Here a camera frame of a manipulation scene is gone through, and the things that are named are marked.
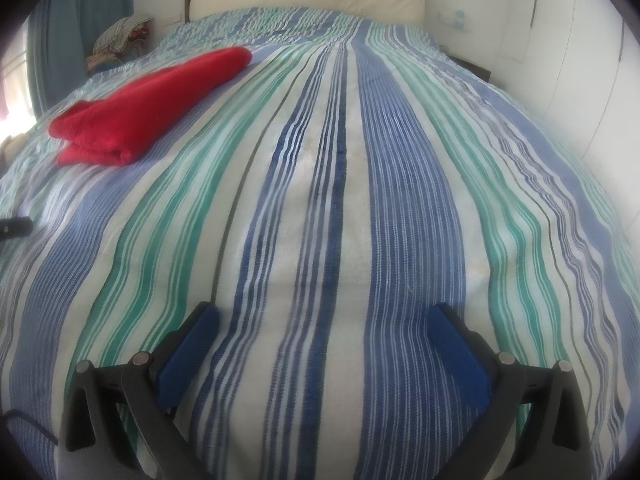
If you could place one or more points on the white wall socket panel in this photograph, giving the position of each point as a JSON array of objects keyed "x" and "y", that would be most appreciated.
[{"x": 457, "y": 20}]

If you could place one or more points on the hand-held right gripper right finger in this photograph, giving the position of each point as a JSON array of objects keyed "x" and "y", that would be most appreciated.
[{"x": 457, "y": 355}]

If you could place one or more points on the dark wooden nightstand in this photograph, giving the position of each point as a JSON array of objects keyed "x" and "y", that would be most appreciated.
[{"x": 472, "y": 69}]

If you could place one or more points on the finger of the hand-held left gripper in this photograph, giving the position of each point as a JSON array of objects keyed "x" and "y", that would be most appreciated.
[{"x": 15, "y": 227}]

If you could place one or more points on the blue curtain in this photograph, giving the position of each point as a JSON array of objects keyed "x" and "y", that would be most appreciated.
[{"x": 65, "y": 35}]

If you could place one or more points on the red knit sweater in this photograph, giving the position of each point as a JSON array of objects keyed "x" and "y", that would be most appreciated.
[{"x": 145, "y": 105}]

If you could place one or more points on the white wardrobe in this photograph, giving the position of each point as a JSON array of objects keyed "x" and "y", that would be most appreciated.
[{"x": 565, "y": 35}]

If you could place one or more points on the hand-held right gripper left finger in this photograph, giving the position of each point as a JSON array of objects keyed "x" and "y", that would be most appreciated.
[{"x": 189, "y": 355}]

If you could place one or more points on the pile of folded clothes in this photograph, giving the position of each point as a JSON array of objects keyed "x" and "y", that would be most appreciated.
[{"x": 120, "y": 40}]

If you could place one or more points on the striped blue green blanket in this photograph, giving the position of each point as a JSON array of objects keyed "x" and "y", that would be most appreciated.
[{"x": 340, "y": 200}]

